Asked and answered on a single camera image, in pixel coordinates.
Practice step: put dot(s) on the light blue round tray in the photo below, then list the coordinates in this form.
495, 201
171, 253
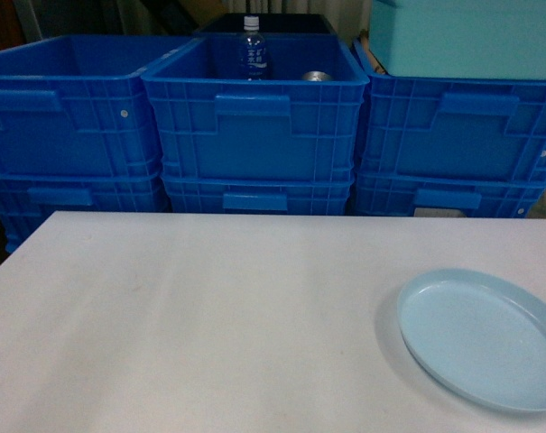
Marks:
480, 336

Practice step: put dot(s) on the blue crate lower middle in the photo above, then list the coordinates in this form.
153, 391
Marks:
267, 197

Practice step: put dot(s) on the blue crate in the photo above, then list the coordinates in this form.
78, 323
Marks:
76, 106
27, 201
448, 128
214, 124
401, 196
267, 197

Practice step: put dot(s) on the blue crate upper middle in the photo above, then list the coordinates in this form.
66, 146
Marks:
214, 124

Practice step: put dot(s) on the blue crate lower right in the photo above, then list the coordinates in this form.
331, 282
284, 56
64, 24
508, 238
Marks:
401, 196

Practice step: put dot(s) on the silver metal can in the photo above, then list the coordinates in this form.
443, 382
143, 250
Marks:
316, 76

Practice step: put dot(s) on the blue crate upper right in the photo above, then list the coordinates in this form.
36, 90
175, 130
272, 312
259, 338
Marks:
448, 128

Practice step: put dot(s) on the clear water bottle blue label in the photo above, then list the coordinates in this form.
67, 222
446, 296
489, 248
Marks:
253, 51

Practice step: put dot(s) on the dark crate behind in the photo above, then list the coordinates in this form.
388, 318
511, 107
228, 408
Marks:
272, 23

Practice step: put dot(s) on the blue crate upper left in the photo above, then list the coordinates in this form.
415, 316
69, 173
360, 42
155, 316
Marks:
76, 106

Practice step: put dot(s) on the blue crate lower left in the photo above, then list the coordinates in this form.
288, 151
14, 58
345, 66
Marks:
27, 201

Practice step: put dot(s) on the teal foam box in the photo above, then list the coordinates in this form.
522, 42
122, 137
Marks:
460, 39

